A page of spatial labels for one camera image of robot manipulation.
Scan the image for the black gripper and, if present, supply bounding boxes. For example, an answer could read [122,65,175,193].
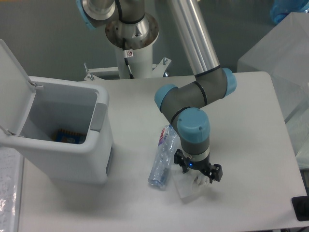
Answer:
[173,149,222,184]

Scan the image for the white plastic bag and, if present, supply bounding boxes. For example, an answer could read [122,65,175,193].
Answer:
[171,169,210,199]

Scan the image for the clear plastic water bottle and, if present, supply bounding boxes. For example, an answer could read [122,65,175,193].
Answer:
[148,124,180,189]

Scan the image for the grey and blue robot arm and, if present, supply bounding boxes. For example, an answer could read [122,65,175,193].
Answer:
[76,0,237,181]

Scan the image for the white trash can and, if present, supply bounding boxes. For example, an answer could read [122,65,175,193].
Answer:
[0,76,113,184]

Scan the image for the white trash can lid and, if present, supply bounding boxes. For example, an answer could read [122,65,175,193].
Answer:
[0,40,36,135]

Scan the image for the black device at edge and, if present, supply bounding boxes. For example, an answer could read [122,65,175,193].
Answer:
[291,196,309,221]

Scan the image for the blue and yellow snack packet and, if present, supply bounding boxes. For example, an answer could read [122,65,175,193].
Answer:
[53,129,86,144]

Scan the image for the translucent plastic box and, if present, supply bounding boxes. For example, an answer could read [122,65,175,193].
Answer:
[237,13,309,157]

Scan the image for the blue water jug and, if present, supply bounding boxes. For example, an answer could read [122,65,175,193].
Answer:
[270,0,309,25]

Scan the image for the paper sheet in plastic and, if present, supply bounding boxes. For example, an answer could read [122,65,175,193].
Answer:
[0,146,24,232]

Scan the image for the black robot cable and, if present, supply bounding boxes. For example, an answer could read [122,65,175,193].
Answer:
[122,38,135,79]

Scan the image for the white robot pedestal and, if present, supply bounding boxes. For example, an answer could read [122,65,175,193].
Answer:
[114,43,153,79]

